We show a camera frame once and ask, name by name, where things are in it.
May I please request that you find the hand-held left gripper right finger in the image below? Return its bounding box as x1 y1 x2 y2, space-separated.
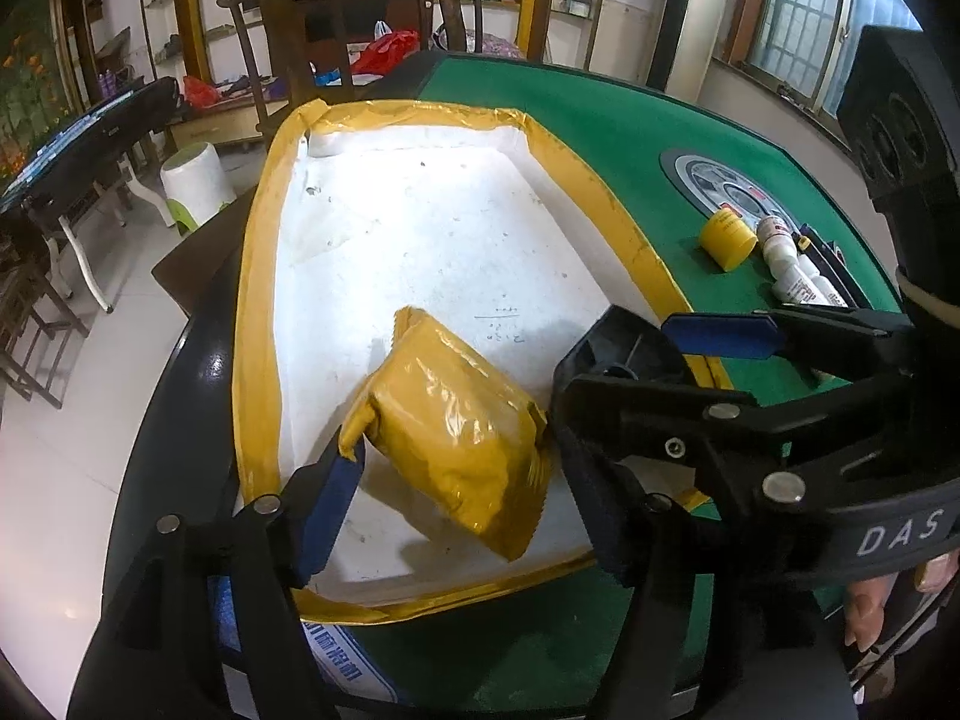
553 420 860 720

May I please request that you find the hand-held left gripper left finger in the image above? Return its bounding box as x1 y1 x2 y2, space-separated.
67 431 368 720

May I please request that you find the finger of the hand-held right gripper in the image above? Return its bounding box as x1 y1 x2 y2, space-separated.
559 373 916 537
660 305 917 380

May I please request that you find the yellow round cream jar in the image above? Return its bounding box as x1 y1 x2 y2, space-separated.
697 208 758 273

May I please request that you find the black marker pen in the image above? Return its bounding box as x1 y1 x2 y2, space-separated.
801 226 863 305

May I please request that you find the yellow plastic packet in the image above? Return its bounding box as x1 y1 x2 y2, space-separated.
337 306 556 563

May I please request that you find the white tray with yellow edges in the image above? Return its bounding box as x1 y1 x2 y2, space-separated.
231 99 732 627

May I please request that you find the person's right hand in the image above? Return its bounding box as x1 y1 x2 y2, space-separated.
840 551 960 653

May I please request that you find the blue white printed sheet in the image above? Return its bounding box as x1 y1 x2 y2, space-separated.
208 576 398 713

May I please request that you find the round table control panel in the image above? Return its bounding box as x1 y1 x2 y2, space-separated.
658 148 863 308

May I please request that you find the standing air conditioner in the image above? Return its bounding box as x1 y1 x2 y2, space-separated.
649 0 732 95

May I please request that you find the barred window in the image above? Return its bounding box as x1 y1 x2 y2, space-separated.
724 0 923 102

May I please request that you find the brown wooden side chair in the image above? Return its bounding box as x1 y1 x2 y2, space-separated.
0 236 91 410

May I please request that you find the white green plastic stool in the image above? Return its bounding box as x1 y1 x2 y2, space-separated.
160 142 239 230

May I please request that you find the floral cloth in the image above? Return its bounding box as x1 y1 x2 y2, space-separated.
465 30 526 61

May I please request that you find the light wooden low cabinet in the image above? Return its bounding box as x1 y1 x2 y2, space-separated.
169 97 290 155

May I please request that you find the dark wooden armchair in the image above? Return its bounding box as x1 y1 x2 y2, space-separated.
217 0 353 147
409 0 485 53

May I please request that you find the large red plastic bag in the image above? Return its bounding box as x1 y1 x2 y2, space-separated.
351 30 421 77

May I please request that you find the black folding game table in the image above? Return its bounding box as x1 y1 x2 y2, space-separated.
0 77 185 316

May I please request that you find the flower wall picture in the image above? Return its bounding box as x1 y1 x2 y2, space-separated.
0 0 76 181

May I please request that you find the wooden wall shelf unit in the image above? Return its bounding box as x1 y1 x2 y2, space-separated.
139 0 616 83

